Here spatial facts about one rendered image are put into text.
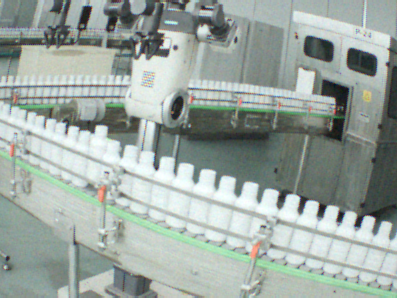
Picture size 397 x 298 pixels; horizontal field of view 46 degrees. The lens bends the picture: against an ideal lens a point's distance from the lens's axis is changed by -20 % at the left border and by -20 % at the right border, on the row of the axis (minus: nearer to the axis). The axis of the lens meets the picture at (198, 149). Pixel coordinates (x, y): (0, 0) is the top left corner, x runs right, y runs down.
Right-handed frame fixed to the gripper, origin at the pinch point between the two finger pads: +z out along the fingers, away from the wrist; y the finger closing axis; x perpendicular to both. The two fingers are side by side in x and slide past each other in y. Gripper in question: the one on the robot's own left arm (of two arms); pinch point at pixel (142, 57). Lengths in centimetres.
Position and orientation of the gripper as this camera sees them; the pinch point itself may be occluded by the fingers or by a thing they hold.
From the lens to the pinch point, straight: 168.7
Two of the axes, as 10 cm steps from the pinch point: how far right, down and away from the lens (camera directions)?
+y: 4.9, -0.9, 8.7
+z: -1.8, 9.6, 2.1
